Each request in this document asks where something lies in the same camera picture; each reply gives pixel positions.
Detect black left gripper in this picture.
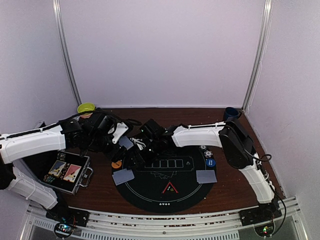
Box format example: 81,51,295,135
86,132,128,162

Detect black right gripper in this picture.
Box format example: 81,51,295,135
126,137,163,169

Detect blue playing card deck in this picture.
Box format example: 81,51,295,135
118,136,134,150

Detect orange round blind button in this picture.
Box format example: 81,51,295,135
111,160,122,169

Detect blue card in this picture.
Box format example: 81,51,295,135
112,169,135,186
196,170,217,184

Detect red black triangle marker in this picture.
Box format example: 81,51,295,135
162,181,179,194

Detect blue white poker chip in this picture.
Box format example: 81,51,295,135
203,149,213,159

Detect blue round blind button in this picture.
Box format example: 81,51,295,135
205,158,216,168

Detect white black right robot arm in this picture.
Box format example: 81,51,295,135
130,117,282,221

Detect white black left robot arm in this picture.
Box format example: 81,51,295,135
0,110,132,222

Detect green bowl on red saucer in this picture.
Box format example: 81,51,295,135
77,102,96,119

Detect red card box in case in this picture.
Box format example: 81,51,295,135
63,164,81,183

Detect round black poker mat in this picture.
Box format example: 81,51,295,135
112,146,216,214

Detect aluminium poker case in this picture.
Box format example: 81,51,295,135
38,151,94,195

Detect blue card box in case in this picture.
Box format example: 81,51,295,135
48,160,66,178

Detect dark blue enamel mug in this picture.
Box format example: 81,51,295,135
223,107,242,122

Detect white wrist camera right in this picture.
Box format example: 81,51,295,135
131,137,146,151

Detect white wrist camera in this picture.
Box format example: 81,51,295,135
131,137,146,151
112,122,129,144

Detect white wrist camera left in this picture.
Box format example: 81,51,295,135
112,122,129,144

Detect aluminium front rail frame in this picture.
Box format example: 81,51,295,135
18,196,308,240

